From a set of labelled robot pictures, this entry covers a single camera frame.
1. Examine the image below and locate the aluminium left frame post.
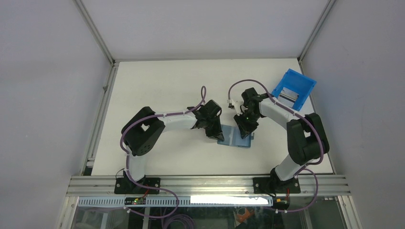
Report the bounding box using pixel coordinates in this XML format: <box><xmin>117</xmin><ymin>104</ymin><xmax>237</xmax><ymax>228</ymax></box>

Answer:
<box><xmin>73</xmin><ymin>0</ymin><xmax>115</xmax><ymax>65</ymax></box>

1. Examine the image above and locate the striped credit card in bin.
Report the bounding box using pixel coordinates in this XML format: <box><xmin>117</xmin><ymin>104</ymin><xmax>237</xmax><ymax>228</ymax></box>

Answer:
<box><xmin>279</xmin><ymin>88</ymin><xmax>299</xmax><ymax>104</ymax></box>

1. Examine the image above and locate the white slotted cable duct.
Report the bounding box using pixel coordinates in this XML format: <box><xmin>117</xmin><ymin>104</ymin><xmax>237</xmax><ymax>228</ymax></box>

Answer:
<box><xmin>77</xmin><ymin>195</ymin><xmax>273</xmax><ymax>208</ymax></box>

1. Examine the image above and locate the coiled purple cable below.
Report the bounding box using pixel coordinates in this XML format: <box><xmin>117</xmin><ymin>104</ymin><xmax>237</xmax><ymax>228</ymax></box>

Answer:
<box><xmin>161</xmin><ymin>214</ymin><xmax>197</xmax><ymax>229</ymax></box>

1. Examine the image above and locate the aluminium right frame post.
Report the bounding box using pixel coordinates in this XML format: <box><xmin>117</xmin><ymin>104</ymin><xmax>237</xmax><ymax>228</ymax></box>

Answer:
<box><xmin>297</xmin><ymin>0</ymin><xmax>337</xmax><ymax>64</ymax></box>

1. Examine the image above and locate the aluminium frame post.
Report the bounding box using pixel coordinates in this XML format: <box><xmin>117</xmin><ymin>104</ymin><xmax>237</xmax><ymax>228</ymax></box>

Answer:
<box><xmin>297</xmin><ymin>0</ymin><xmax>337</xmax><ymax>64</ymax></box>
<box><xmin>73</xmin><ymin>0</ymin><xmax>115</xmax><ymax>65</ymax></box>

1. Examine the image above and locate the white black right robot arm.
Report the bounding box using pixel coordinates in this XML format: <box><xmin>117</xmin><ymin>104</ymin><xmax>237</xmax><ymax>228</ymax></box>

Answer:
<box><xmin>228</xmin><ymin>88</ymin><xmax>330</xmax><ymax>193</ymax></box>

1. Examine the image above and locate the teal leather card holder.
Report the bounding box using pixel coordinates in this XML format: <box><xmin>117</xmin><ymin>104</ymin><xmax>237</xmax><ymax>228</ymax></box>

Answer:
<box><xmin>217</xmin><ymin>125</ymin><xmax>254</xmax><ymax>148</ymax></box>

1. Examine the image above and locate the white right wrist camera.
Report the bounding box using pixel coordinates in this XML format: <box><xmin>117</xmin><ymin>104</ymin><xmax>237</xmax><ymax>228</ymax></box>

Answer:
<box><xmin>227</xmin><ymin>99</ymin><xmax>243</xmax><ymax>110</ymax></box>

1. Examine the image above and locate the blue plastic bin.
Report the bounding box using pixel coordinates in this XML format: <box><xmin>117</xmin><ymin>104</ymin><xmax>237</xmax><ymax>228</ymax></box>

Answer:
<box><xmin>271</xmin><ymin>69</ymin><xmax>317</xmax><ymax>111</ymax></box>

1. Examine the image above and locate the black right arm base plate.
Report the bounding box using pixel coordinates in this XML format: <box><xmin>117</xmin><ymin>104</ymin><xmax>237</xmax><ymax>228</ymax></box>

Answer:
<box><xmin>252</xmin><ymin>177</ymin><xmax>301</xmax><ymax>194</ymax></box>

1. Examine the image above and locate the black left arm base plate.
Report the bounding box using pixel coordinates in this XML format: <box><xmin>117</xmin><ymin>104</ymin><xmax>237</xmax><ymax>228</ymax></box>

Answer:
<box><xmin>114</xmin><ymin>177</ymin><xmax>161</xmax><ymax>195</ymax></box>

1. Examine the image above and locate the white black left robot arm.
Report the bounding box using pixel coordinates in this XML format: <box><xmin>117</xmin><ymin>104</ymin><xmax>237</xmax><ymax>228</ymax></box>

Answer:
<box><xmin>120</xmin><ymin>100</ymin><xmax>224</xmax><ymax>194</ymax></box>

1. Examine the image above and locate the aluminium front frame rail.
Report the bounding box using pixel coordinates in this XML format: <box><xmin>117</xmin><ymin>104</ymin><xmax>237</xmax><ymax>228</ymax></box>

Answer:
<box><xmin>66</xmin><ymin>174</ymin><xmax>351</xmax><ymax>197</ymax></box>

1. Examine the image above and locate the small green circuit board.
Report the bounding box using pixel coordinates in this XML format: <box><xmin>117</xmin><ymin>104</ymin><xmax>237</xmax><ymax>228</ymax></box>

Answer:
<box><xmin>124</xmin><ymin>197</ymin><xmax>146</xmax><ymax>205</ymax></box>

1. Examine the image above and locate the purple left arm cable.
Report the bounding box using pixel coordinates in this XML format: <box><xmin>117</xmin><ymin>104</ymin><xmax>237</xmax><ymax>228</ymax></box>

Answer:
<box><xmin>119</xmin><ymin>85</ymin><xmax>207</xmax><ymax>219</ymax></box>

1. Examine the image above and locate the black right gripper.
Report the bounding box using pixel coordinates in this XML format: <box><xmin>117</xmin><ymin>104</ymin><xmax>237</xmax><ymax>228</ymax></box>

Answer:
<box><xmin>233</xmin><ymin>110</ymin><xmax>261</xmax><ymax>139</ymax></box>

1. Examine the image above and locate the orange object under table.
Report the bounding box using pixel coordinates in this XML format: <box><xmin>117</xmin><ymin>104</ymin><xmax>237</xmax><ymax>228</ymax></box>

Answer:
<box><xmin>234</xmin><ymin>208</ymin><xmax>255</xmax><ymax>224</ymax></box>

